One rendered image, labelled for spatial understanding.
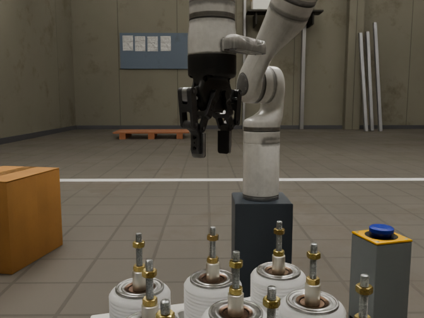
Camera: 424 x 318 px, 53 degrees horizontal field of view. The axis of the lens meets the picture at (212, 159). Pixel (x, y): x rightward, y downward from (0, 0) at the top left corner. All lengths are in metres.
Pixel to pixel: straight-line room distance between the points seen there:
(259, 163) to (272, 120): 0.11
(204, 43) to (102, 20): 8.74
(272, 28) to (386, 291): 0.57
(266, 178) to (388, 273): 0.40
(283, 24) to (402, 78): 8.96
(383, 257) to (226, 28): 0.44
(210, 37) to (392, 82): 9.20
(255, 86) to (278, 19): 0.16
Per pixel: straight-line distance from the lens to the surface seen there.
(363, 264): 0.79
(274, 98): 1.06
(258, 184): 1.05
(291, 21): 0.96
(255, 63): 1.01
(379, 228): 0.79
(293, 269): 0.78
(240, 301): 0.61
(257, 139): 1.04
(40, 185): 1.61
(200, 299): 0.70
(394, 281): 0.80
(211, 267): 0.72
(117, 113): 9.16
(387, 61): 9.77
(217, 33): 0.64
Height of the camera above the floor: 0.54
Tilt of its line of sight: 7 degrees down
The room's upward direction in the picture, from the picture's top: straight up
